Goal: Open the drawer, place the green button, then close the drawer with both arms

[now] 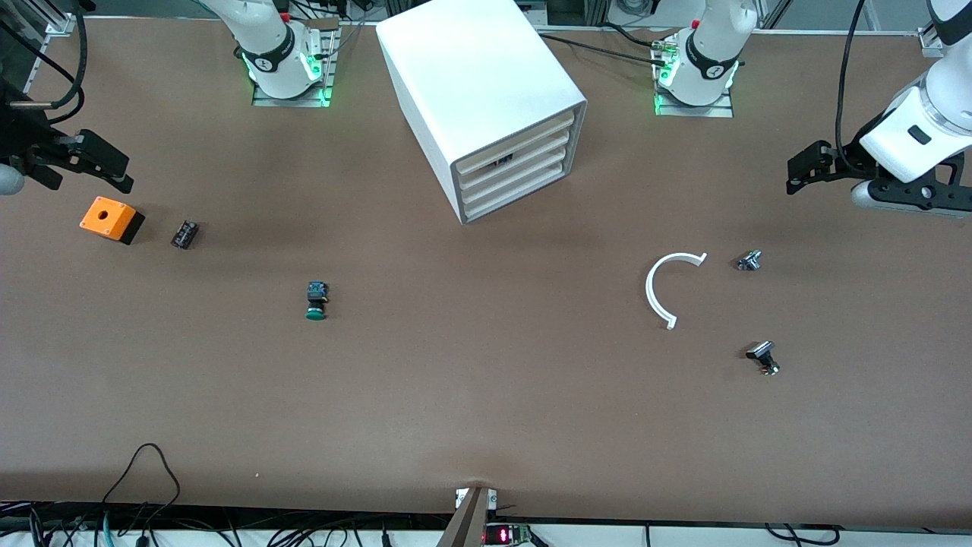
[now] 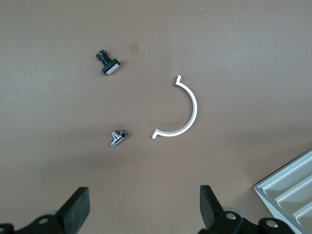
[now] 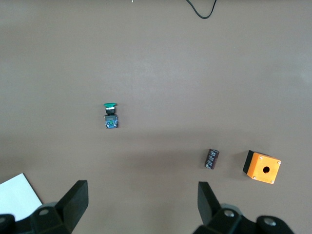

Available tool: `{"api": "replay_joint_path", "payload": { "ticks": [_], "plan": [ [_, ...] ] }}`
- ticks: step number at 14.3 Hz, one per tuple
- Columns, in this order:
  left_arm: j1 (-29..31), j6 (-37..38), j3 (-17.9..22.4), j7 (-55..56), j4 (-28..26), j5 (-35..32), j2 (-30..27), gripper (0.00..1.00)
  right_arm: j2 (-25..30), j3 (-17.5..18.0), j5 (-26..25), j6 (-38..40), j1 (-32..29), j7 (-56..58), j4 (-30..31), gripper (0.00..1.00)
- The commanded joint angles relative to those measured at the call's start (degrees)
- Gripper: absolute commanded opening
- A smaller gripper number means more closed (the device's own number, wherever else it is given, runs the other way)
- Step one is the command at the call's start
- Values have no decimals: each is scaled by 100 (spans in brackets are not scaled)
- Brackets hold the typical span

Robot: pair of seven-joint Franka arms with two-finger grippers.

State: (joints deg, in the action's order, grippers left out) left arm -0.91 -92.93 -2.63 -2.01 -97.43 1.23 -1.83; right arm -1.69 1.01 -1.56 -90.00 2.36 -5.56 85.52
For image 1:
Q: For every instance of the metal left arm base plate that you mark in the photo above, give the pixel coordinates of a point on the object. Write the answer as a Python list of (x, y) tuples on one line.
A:
[(695, 111)]

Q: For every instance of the white plastic drawer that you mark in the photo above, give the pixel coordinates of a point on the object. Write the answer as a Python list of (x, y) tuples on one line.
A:
[(531, 183), (531, 169), (531, 156), (531, 143)]

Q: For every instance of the green push button switch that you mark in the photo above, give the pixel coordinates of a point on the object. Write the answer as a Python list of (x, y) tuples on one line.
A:
[(317, 300)]

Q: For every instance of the device with red display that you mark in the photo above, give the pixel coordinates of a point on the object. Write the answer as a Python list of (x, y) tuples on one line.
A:
[(501, 535)]

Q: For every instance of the orange button enclosure box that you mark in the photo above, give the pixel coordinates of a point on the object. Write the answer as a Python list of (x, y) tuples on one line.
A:
[(106, 216)]

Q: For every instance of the aluminium corner bracket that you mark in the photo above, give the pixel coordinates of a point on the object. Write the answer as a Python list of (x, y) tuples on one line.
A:
[(930, 42)]

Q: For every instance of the small black contact block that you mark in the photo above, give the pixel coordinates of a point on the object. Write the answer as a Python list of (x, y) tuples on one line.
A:
[(184, 234)]

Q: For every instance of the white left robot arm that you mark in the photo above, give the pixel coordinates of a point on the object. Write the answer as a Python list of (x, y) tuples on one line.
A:
[(710, 53)]

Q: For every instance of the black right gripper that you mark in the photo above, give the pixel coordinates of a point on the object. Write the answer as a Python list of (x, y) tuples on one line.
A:
[(23, 140)]

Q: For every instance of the small silver selector switch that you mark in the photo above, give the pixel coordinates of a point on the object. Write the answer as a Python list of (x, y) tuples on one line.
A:
[(749, 261)]

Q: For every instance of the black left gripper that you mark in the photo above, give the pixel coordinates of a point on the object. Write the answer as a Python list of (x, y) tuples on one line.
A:
[(851, 157)]

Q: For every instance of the aluminium frame profile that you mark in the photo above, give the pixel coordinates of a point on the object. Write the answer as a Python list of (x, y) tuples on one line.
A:
[(57, 29)]

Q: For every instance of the grey camera mounting post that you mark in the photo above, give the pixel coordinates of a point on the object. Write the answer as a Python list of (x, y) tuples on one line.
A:
[(467, 524)]

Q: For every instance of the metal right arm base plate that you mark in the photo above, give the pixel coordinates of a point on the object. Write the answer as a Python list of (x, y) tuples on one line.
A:
[(292, 102)]

